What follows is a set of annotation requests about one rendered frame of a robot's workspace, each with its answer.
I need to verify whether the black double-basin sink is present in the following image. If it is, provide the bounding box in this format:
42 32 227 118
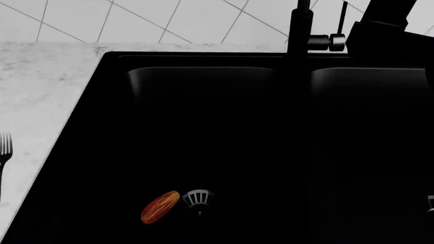
0 51 434 244

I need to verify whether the silver metal fork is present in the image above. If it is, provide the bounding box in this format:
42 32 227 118
0 132 14 201

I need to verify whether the grey slotted drain strainer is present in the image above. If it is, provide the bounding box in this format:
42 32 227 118
182 188 216 219

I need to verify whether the red-orange striped oval fruit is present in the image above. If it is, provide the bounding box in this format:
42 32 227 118
140 190 181 226

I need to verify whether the black kitchen faucet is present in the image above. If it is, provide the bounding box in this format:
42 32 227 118
286 0 350 56

